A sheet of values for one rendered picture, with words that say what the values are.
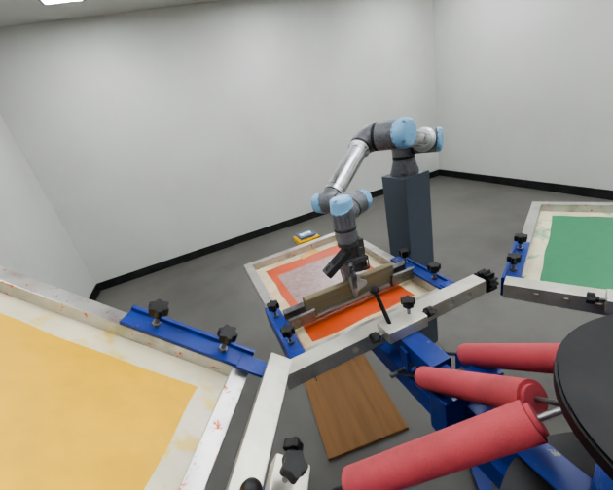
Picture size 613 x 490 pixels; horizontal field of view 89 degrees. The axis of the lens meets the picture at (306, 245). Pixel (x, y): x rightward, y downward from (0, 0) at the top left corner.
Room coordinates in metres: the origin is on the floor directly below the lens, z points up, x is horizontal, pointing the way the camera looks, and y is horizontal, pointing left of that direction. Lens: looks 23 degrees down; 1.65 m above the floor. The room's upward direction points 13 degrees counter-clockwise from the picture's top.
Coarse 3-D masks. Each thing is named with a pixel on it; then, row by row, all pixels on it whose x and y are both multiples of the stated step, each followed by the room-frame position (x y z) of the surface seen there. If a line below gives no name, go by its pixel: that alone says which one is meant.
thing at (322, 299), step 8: (384, 264) 1.01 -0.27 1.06; (368, 272) 0.98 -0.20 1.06; (376, 272) 0.98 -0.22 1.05; (384, 272) 0.99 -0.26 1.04; (392, 272) 1.00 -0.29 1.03; (344, 280) 0.97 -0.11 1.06; (368, 280) 0.97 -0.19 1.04; (376, 280) 0.98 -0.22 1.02; (384, 280) 0.99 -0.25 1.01; (328, 288) 0.94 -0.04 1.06; (336, 288) 0.93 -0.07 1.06; (344, 288) 0.94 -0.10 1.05; (368, 288) 0.97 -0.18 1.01; (312, 296) 0.91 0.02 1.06; (320, 296) 0.91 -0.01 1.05; (328, 296) 0.92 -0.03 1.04; (336, 296) 0.93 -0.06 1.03; (344, 296) 0.94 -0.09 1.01; (352, 296) 0.95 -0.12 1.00; (304, 304) 0.92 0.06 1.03; (312, 304) 0.90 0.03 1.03; (320, 304) 0.91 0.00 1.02; (328, 304) 0.92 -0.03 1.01
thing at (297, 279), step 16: (272, 272) 1.36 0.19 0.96; (288, 272) 1.32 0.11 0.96; (304, 272) 1.29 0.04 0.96; (288, 288) 1.18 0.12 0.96; (304, 288) 1.15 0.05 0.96; (320, 288) 1.12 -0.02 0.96; (352, 304) 0.96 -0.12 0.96; (320, 320) 0.91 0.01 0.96; (336, 320) 0.89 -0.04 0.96; (352, 320) 0.87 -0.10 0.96; (320, 336) 0.83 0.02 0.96
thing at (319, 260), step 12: (324, 252) 1.45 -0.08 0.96; (336, 252) 1.42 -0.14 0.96; (312, 264) 1.35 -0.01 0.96; (324, 264) 1.32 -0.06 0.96; (324, 276) 1.21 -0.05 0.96; (336, 276) 1.19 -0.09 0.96; (396, 288) 1.00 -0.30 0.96; (360, 300) 0.97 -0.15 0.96; (372, 300) 0.96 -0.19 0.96; (384, 300) 0.94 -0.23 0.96; (396, 300) 0.92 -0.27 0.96; (372, 312) 0.89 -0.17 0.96
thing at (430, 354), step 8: (408, 336) 0.64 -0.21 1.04; (416, 336) 0.64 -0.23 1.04; (424, 336) 0.63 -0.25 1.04; (400, 344) 0.64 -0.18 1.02; (408, 344) 0.62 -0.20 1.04; (416, 344) 0.61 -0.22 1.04; (424, 344) 0.61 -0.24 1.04; (432, 344) 0.60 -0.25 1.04; (416, 352) 0.59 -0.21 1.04; (424, 352) 0.58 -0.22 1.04; (432, 352) 0.57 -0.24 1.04; (440, 352) 0.57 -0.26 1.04; (416, 360) 0.58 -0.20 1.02; (424, 360) 0.56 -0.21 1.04; (432, 360) 0.55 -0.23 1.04; (440, 360) 0.55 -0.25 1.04; (448, 360) 0.55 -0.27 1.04
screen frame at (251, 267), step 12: (312, 240) 1.56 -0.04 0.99; (324, 240) 1.54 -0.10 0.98; (288, 252) 1.48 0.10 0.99; (300, 252) 1.50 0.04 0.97; (372, 252) 1.28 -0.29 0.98; (384, 252) 1.24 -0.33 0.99; (252, 264) 1.43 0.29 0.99; (264, 264) 1.44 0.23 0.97; (252, 276) 1.30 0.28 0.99; (264, 288) 1.17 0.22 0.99; (432, 288) 0.91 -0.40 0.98; (264, 300) 1.07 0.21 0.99; (360, 324) 0.80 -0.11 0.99; (336, 336) 0.77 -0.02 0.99; (312, 348) 0.74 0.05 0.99
